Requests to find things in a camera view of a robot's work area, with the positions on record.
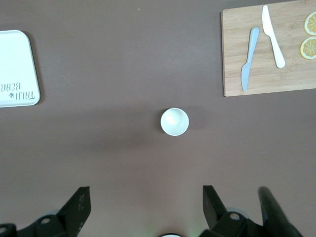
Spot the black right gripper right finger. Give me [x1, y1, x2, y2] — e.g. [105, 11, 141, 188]
[202, 185, 267, 237]

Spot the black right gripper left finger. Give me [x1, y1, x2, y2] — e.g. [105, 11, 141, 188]
[32, 186, 91, 237]

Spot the white plastic cup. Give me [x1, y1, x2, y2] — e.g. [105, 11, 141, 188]
[160, 107, 190, 136]

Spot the cream tray with bear print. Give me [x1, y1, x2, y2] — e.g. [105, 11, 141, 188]
[0, 30, 41, 108]

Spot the wooden cutting board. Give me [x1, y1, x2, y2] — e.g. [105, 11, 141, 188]
[221, 0, 316, 97]

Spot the grey plastic knife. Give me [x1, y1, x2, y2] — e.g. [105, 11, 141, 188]
[240, 27, 260, 92]

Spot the white plastic knife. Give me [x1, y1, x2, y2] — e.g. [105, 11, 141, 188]
[262, 4, 286, 69]

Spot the lemon slice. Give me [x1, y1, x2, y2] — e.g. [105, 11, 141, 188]
[300, 37, 316, 60]
[304, 11, 316, 37]

